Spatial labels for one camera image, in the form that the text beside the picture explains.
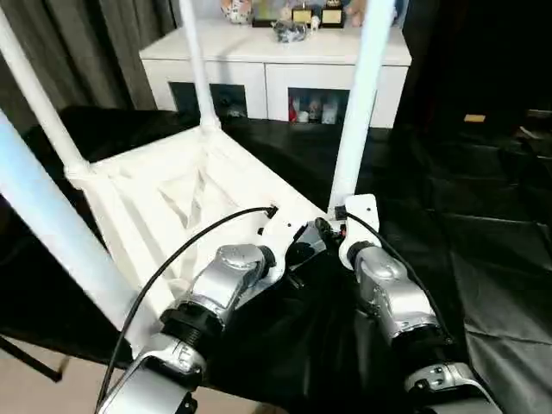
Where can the white plastic table top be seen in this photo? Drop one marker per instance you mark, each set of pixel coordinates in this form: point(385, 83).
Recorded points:
point(142, 181)

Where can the white plastic bottle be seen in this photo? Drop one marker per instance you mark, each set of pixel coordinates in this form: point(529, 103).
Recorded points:
point(330, 113)

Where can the red and white bottle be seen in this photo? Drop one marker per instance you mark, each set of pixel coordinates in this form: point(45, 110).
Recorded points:
point(294, 110)

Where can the black mat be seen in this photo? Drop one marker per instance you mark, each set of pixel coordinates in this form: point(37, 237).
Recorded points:
point(474, 215)

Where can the small yellow label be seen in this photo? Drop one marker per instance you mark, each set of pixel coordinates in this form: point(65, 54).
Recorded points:
point(474, 117)

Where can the white cabinet with glass doors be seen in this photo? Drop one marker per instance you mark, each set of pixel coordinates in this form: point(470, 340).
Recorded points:
point(233, 56)

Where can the black and white bundle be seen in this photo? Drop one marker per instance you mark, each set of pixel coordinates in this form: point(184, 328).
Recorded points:
point(290, 32)

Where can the small white figurine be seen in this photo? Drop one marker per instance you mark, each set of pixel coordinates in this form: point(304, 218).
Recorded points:
point(315, 23)

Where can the white spotted plush toy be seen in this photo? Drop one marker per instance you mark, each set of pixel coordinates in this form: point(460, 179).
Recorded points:
point(237, 10)

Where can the black tripod stand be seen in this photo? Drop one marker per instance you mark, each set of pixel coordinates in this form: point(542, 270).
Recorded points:
point(30, 360)

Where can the grey-green curtain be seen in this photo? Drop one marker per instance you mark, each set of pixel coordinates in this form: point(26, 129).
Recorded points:
point(86, 47)

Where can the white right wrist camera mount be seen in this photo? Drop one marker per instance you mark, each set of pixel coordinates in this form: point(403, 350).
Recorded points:
point(362, 215)

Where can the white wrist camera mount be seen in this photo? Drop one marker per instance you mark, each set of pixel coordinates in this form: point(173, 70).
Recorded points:
point(362, 215)
point(280, 233)

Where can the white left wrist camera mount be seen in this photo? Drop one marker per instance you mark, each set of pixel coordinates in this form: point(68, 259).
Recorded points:
point(280, 233)

